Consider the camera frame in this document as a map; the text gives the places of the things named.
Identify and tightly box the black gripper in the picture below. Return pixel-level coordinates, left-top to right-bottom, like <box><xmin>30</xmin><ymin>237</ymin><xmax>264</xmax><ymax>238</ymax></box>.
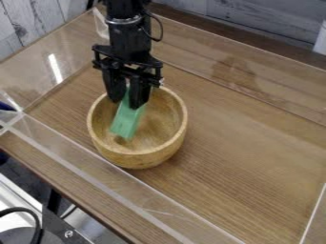
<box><xmin>93</xmin><ymin>17</ymin><xmax>163</xmax><ymax>110</ymax></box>

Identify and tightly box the green rectangular block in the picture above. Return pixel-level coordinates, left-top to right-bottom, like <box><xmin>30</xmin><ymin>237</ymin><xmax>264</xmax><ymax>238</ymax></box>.
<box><xmin>110</xmin><ymin>93</ymin><xmax>146</xmax><ymax>139</ymax></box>

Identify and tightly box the brown wooden bowl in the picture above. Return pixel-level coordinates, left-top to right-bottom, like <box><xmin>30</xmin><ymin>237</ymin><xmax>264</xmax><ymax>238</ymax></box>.
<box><xmin>87</xmin><ymin>88</ymin><xmax>189</xmax><ymax>169</ymax></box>

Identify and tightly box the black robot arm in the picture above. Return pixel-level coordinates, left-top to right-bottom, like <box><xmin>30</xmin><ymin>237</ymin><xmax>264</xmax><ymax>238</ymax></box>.
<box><xmin>93</xmin><ymin>0</ymin><xmax>163</xmax><ymax>110</ymax></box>

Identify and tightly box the black table leg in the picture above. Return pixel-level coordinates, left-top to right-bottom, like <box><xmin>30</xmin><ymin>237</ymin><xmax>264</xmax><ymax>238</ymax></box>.
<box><xmin>47</xmin><ymin>190</ymin><xmax>63</xmax><ymax>214</ymax></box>

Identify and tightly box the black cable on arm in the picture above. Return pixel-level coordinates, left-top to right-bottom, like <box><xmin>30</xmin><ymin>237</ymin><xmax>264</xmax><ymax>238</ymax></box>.
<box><xmin>141</xmin><ymin>12</ymin><xmax>165</xmax><ymax>43</ymax></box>

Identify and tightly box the clear acrylic enclosure wall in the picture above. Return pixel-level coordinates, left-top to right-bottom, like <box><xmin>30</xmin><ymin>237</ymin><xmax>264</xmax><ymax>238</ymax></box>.
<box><xmin>0</xmin><ymin>11</ymin><xmax>326</xmax><ymax>244</ymax></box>

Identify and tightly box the black cable bottom left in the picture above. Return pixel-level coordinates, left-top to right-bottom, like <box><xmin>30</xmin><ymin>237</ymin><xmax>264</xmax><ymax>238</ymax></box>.
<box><xmin>0</xmin><ymin>207</ymin><xmax>43</xmax><ymax>244</ymax></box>

